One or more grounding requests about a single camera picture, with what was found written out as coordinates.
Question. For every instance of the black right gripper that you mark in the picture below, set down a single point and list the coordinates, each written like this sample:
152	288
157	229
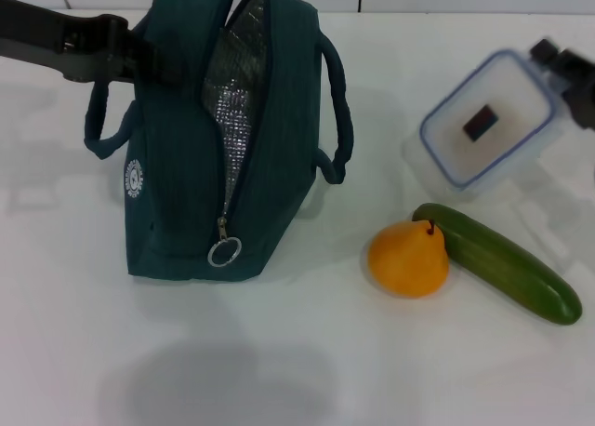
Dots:
581	86

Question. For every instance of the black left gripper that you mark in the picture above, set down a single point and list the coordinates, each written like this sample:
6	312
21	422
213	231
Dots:
46	30

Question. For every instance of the dark teal insulated lunch bag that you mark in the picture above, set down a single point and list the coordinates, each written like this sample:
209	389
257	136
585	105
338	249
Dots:
181	165

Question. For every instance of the green cucumber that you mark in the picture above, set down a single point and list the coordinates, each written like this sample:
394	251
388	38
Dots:
506	263

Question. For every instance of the orange pear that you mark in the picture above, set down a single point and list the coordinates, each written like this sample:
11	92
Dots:
406	263

